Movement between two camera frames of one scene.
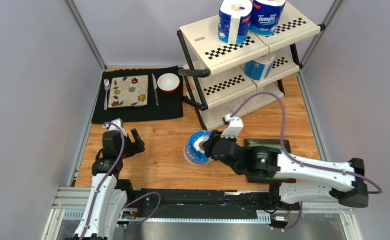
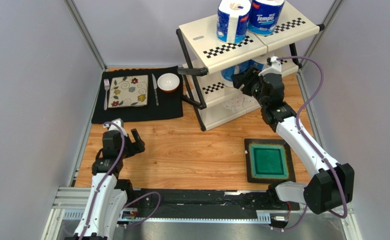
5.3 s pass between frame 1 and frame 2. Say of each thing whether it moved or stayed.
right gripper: moved
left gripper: stayed
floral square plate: stayed
